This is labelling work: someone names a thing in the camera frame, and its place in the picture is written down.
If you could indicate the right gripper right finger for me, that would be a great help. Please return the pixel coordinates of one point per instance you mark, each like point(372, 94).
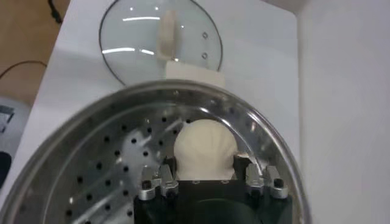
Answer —
point(262, 181)

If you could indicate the cream electric cooker pot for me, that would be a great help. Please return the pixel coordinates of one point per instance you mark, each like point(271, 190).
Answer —
point(195, 74)

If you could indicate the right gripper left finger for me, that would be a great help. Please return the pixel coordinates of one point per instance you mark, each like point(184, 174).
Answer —
point(158, 182)

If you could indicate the perforated stainless steel steamer basket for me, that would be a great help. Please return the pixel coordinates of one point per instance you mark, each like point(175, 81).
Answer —
point(91, 170)

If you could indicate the white steamed baozi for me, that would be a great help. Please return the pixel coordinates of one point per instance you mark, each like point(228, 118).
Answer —
point(204, 146)

